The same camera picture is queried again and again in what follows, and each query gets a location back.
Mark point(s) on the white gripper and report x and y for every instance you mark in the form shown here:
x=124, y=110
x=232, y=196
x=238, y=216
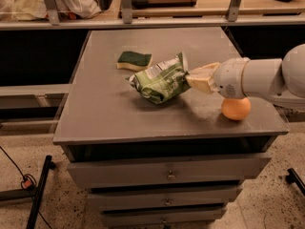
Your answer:
x=229, y=77

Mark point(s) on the green jalapeno chip bag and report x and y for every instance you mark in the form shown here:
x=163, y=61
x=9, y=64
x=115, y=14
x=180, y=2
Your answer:
x=162, y=81

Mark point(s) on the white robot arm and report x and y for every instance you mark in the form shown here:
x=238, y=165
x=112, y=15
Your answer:
x=279, y=81

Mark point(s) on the green and yellow sponge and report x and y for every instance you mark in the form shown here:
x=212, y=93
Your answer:
x=134, y=61

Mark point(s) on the white cloth bag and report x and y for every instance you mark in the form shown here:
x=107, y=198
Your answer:
x=28, y=10

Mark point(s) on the orange fruit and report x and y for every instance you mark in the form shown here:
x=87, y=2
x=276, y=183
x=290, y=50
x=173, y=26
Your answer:
x=236, y=109

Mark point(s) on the grey drawer cabinet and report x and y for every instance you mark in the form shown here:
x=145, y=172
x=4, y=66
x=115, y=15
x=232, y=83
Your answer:
x=104, y=118

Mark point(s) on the top grey drawer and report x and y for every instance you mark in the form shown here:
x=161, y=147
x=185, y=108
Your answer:
x=167, y=170

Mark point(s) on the grey drawer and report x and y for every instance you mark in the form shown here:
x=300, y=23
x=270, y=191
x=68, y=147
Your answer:
x=163, y=198
x=167, y=170
x=163, y=216

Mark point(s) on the middle grey drawer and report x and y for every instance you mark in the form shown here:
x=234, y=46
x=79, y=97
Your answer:
x=163, y=198

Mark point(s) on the black stand foot right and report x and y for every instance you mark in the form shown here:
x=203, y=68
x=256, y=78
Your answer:
x=293, y=177

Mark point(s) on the bottom grey drawer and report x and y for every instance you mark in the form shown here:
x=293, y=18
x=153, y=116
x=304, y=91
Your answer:
x=163, y=216

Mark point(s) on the black stand leg left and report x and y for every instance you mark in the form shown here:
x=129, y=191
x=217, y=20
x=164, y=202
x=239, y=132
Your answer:
x=30, y=188

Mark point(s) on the grey metal shelf rail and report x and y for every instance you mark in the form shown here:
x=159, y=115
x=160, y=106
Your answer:
x=204, y=13

